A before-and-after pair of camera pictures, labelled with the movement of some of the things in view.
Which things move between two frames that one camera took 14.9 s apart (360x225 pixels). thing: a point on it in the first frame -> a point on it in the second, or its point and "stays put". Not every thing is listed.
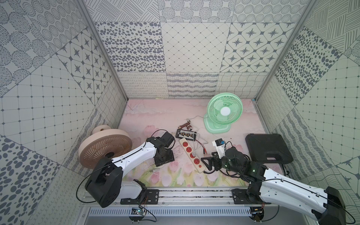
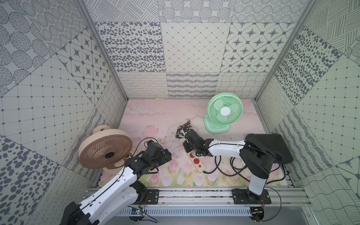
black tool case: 270,148 stays put
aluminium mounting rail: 198,198 stays put
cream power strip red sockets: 198,164 stays put
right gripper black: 216,159 -> 185,147
